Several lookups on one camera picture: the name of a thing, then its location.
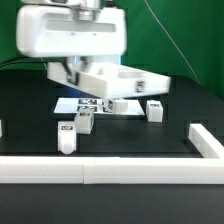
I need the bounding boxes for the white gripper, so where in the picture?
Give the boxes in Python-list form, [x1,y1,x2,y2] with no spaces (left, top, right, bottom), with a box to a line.
[16,5,126,57]

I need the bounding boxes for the white square tabletop part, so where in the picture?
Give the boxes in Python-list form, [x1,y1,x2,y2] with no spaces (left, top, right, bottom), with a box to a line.
[47,63,171,99]

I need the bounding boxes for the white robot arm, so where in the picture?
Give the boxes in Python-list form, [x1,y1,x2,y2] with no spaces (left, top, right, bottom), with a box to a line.
[16,0,126,57]

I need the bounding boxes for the white marker sheet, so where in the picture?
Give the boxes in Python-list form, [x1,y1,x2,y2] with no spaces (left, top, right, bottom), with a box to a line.
[54,98,144,115]

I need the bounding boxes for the white L-shaped fence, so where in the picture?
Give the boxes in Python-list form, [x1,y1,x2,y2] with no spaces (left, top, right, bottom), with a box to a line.
[0,124,224,184]

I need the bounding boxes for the black cables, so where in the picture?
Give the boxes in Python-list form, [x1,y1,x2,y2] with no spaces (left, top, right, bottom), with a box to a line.
[0,57,68,69]

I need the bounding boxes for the grey thin cable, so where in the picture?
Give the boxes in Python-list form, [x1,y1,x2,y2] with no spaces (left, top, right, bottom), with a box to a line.
[143,0,201,84]

